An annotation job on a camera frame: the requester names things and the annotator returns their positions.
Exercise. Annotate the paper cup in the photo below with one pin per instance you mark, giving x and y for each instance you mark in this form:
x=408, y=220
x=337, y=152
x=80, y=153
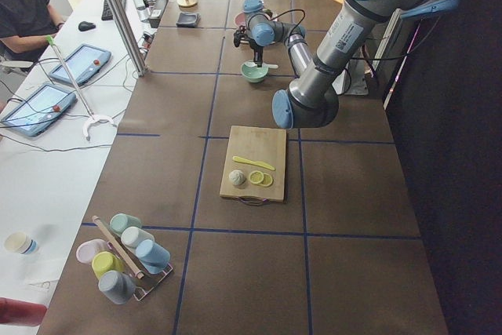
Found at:
x=21, y=243

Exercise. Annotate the teach pendant tablet near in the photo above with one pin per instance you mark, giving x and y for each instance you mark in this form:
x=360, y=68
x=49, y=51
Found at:
x=40, y=110

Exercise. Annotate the light blue cup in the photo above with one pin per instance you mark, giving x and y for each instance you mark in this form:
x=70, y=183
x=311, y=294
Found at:
x=154, y=257

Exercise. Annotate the wooden rack rod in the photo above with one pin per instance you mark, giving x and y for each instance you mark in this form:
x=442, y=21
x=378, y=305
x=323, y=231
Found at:
x=117, y=246

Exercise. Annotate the grey folded cloth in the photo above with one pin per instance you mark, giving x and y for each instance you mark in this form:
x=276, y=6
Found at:
x=188, y=20

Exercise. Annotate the white stick with hook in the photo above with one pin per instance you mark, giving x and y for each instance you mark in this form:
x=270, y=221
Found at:
x=93, y=118

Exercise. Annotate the yellow plastic knife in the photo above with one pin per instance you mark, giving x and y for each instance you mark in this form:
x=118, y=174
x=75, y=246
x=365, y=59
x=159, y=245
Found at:
x=247, y=161

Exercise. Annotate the black computer mouse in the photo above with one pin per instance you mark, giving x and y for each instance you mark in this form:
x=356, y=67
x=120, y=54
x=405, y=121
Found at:
x=86, y=26

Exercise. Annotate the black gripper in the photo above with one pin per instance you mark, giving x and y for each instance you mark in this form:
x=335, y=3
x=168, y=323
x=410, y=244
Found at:
x=256, y=51

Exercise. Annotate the grey cup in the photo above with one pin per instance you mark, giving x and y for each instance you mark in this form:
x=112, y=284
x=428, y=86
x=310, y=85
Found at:
x=116, y=286

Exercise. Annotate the mint green bowl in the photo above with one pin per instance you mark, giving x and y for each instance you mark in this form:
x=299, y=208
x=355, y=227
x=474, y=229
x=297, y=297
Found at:
x=253, y=76

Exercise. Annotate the white plastic spoon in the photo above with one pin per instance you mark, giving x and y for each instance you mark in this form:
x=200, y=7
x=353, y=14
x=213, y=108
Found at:
x=254, y=66

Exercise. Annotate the teach pendant tablet far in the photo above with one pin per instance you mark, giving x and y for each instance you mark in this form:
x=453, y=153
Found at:
x=86, y=61

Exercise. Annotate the mint green cup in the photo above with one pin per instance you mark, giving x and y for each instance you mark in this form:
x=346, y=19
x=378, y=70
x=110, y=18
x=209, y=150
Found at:
x=121, y=221

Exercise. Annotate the person in black shirt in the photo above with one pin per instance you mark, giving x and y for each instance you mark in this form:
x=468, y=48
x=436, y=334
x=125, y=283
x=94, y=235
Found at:
x=25, y=24

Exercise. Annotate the aluminium frame post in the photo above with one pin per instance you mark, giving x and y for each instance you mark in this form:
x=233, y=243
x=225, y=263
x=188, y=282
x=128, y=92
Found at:
x=126, y=32

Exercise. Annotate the teach pendant tablet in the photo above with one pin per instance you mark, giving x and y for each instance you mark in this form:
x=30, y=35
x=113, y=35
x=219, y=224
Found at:
x=40, y=110
x=86, y=61

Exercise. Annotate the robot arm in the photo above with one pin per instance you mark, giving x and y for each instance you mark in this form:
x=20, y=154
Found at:
x=310, y=100

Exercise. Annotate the red object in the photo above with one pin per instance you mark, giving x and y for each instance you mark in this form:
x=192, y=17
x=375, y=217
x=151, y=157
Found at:
x=21, y=313

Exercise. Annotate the pink cup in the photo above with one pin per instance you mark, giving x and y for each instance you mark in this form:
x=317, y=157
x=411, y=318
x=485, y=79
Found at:
x=89, y=249

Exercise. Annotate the yellow cup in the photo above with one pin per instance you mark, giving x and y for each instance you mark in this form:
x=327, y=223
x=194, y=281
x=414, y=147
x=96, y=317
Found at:
x=106, y=261

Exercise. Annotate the white wire cup rack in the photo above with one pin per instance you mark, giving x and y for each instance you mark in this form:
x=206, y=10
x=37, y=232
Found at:
x=149, y=282

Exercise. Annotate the metal cutting board handle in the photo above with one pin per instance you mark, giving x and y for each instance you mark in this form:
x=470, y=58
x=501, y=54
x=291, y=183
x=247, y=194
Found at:
x=253, y=201

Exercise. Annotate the lemon slice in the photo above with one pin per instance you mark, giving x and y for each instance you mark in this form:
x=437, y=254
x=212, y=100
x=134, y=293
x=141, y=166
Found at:
x=267, y=180
x=256, y=177

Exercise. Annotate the wooden cutting board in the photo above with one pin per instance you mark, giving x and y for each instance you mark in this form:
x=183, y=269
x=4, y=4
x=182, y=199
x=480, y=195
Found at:
x=257, y=144

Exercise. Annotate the white cup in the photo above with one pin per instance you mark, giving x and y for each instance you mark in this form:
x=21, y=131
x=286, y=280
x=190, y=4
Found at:
x=133, y=236

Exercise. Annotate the pink bowl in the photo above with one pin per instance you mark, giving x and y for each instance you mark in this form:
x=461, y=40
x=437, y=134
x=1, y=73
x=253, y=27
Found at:
x=240, y=20

